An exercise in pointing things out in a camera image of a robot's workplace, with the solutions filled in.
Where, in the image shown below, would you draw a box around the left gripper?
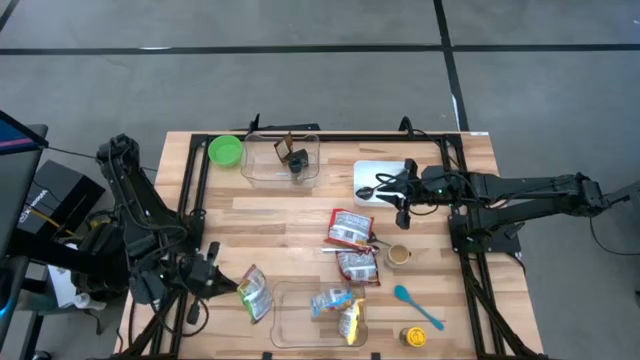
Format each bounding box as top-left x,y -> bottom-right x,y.
182,241 -> 240,325

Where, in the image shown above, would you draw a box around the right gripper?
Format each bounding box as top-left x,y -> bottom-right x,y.
374,158 -> 474,230

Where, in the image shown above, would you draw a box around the black ladle with metal handle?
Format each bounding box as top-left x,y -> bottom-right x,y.
355,172 -> 401,199

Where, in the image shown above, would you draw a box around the green ramen noodle packet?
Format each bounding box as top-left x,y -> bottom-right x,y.
236,263 -> 274,325

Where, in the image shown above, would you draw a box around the black-lid spice jar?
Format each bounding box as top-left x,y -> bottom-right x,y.
288,148 -> 310,175

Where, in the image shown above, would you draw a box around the blue ramen noodle packet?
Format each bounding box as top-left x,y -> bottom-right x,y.
310,287 -> 354,320

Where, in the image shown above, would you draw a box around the yellow ramen noodle packet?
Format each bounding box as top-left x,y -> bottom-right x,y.
337,298 -> 366,346

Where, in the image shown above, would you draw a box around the white plastic bin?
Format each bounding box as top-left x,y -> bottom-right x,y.
352,159 -> 409,208

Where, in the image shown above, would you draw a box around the tan spice jar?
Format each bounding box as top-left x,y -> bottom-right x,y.
383,243 -> 415,269

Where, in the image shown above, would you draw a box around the red ramen noodle packet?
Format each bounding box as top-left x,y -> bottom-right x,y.
334,248 -> 382,287
324,208 -> 376,252

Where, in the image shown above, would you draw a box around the clear plastic bin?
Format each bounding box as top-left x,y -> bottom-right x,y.
240,131 -> 321,190
270,279 -> 370,350

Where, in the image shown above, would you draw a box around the teal silicone spoon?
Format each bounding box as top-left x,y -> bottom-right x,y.
393,284 -> 446,332

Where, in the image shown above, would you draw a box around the black equipment stand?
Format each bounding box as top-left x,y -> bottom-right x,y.
9,219 -> 139,301

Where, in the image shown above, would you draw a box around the green plastic bowl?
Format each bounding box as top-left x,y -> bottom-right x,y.
207,134 -> 245,168

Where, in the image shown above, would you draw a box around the white paper sheet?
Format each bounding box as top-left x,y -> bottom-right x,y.
47,264 -> 107,312

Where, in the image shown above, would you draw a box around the yellow-lid jar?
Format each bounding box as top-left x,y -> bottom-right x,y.
398,325 -> 428,350

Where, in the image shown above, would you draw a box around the black case white lettering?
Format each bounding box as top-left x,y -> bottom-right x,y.
17,159 -> 107,239

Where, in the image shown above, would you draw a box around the computer monitor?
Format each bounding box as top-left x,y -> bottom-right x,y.
0,109 -> 50,261

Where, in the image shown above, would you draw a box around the black table frame rails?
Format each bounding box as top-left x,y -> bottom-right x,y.
114,130 -> 551,360

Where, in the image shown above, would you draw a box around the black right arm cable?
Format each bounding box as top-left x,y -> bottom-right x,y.
588,209 -> 640,257

